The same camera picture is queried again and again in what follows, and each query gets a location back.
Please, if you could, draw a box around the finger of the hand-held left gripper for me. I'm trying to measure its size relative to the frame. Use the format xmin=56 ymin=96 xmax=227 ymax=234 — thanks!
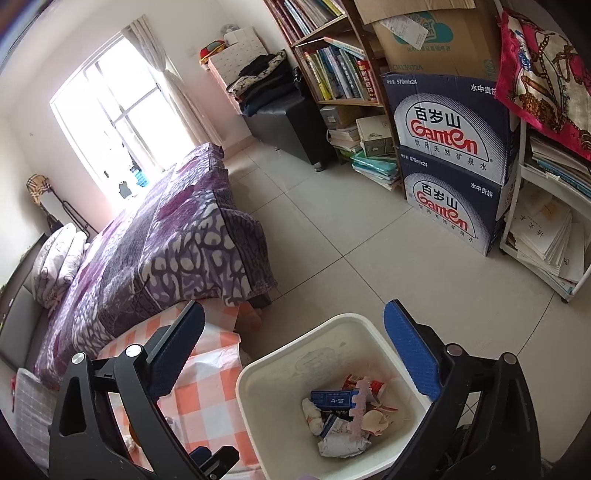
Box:
xmin=205 ymin=445 xmax=240 ymax=478
xmin=189 ymin=445 xmax=214 ymax=469

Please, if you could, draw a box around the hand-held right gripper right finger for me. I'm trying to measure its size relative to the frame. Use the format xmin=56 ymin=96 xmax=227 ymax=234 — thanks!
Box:
xmin=383 ymin=299 xmax=542 ymax=480

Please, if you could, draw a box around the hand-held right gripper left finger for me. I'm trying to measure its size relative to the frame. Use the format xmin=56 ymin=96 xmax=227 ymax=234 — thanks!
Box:
xmin=48 ymin=300 xmax=208 ymax=480

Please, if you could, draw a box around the red white snack wrapper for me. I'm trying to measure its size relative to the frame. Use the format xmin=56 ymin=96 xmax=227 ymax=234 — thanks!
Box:
xmin=342 ymin=374 xmax=386 ymax=398

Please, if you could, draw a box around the beige shell fragment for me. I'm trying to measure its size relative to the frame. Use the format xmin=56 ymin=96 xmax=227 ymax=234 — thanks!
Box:
xmin=360 ymin=408 xmax=393 ymax=432

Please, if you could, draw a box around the pink serrated plastic strip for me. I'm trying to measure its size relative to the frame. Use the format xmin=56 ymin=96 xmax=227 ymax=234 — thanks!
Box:
xmin=344 ymin=376 xmax=375 ymax=444

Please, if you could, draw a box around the white plastic trash bin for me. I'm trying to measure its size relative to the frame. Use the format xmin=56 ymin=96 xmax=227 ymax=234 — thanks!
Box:
xmin=235 ymin=313 xmax=437 ymax=480

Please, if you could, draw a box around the dark blue small box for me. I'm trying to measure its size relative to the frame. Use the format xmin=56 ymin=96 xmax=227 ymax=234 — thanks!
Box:
xmin=310 ymin=390 xmax=360 ymax=409

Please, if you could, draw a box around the white tissue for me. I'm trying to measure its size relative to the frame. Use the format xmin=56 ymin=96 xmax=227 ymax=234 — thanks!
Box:
xmin=302 ymin=398 xmax=324 ymax=435

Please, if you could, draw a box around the blue white small carton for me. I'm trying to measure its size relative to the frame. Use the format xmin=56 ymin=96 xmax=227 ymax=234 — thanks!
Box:
xmin=321 ymin=413 xmax=347 ymax=439

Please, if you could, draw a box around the white paper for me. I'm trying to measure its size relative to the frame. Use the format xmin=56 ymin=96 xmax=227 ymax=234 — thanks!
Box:
xmin=318 ymin=434 xmax=372 ymax=459

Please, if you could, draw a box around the orange checkered tablecloth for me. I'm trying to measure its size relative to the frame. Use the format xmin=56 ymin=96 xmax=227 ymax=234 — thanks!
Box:
xmin=95 ymin=300 xmax=262 ymax=480

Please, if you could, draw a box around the purple patterned blanket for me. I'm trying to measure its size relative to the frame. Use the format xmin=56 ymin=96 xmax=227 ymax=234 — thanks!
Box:
xmin=34 ymin=142 xmax=279 ymax=391

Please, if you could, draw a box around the dark blue water carton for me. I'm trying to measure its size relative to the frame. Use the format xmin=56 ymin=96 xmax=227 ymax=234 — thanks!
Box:
xmin=399 ymin=147 xmax=518 ymax=257
xmin=382 ymin=71 xmax=520 ymax=185

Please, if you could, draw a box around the folded white floral quilt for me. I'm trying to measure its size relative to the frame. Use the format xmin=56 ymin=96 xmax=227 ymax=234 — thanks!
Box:
xmin=32 ymin=223 xmax=90 ymax=315

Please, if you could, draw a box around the grey checked cloth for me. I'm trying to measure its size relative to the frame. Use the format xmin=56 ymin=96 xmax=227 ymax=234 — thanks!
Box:
xmin=9 ymin=367 xmax=58 ymax=476

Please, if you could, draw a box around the bed with grey headboard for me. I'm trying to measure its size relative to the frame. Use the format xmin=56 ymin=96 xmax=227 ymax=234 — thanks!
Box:
xmin=0 ymin=141 xmax=280 ymax=393

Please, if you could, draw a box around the black coat rack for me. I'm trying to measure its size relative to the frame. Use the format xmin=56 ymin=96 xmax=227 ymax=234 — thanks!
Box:
xmin=28 ymin=174 xmax=100 ymax=236

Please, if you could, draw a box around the stack of white papers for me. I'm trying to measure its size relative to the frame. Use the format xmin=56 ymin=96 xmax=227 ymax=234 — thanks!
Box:
xmin=505 ymin=189 xmax=587 ymax=284

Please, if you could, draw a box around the pile of books on floor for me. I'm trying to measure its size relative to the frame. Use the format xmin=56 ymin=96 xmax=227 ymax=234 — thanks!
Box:
xmin=328 ymin=106 xmax=402 ymax=190

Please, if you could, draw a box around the plaid scarf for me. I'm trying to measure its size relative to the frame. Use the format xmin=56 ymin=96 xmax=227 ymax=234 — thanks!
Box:
xmin=27 ymin=174 xmax=52 ymax=206

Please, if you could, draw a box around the white shelf rack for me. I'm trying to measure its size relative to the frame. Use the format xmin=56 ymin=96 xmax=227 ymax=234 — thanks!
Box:
xmin=499 ymin=115 xmax=591 ymax=303

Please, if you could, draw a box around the black leather bench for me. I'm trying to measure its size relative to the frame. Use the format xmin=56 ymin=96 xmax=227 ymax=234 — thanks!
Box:
xmin=245 ymin=95 xmax=335 ymax=169

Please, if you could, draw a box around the window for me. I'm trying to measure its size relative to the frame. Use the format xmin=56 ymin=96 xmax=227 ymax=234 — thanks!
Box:
xmin=48 ymin=32 xmax=181 ymax=195

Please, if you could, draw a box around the white curtain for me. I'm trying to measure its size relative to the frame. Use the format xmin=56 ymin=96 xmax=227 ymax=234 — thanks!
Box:
xmin=127 ymin=18 xmax=222 ymax=148

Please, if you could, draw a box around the row of books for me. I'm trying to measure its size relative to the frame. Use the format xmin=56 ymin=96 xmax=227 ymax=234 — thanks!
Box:
xmin=302 ymin=41 xmax=379 ymax=102
xmin=265 ymin=0 xmax=347 ymax=40

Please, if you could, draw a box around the pile of folded clothes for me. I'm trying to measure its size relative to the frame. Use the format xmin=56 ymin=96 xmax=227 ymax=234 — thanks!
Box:
xmin=226 ymin=51 xmax=301 ymax=116

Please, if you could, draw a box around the red printed cloth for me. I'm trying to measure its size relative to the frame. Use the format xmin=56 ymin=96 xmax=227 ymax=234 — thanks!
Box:
xmin=495 ymin=8 xmax=591 ymax=162

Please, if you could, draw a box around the red plush toy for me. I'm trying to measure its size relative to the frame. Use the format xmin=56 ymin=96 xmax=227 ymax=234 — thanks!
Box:
xmin=198 ymin=39 xmax=227 ymax=65

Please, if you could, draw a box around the wooden bookshelf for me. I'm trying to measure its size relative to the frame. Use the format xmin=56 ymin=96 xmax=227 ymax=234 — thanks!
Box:
xmin=263 ymin=0 xmax=402 ymax=167

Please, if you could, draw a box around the brown cardboard box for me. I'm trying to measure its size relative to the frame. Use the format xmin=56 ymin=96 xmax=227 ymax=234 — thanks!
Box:
xmin=353 ymin=0 xmax=504 ymax=81

